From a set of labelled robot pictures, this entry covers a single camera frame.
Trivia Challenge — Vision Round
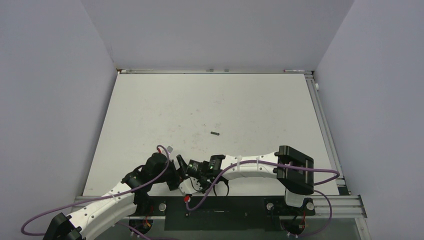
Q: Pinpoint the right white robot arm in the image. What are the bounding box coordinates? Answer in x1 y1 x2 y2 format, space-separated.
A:
182 145 314 214

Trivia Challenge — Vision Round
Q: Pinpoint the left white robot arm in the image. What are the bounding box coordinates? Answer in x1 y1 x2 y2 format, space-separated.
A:
43 152 185 240

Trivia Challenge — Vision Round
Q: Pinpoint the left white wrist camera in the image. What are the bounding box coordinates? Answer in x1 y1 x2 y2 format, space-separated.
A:
156 144 173 160

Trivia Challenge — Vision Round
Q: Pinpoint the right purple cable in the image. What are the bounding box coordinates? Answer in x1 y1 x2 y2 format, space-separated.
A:
185 159 341 212

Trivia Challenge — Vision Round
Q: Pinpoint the purple cable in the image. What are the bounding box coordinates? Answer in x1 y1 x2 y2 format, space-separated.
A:
185 159 341 212
20 145 171 237

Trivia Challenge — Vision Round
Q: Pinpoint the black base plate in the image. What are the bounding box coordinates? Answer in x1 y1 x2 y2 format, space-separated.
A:
129 196 316 233

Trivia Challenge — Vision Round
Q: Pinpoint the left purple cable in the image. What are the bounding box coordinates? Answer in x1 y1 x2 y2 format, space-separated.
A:
20 145 171 237

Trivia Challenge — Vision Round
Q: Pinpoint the aluminium back rail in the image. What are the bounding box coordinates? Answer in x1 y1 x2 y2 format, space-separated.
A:
117 68 313 75

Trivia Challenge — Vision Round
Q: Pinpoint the aluminium rail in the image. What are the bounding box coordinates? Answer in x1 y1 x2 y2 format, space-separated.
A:
117 68 313 75
304 74 367 219

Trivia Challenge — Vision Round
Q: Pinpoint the aluminium right rail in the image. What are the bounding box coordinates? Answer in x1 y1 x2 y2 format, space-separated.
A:
304 74 367 219

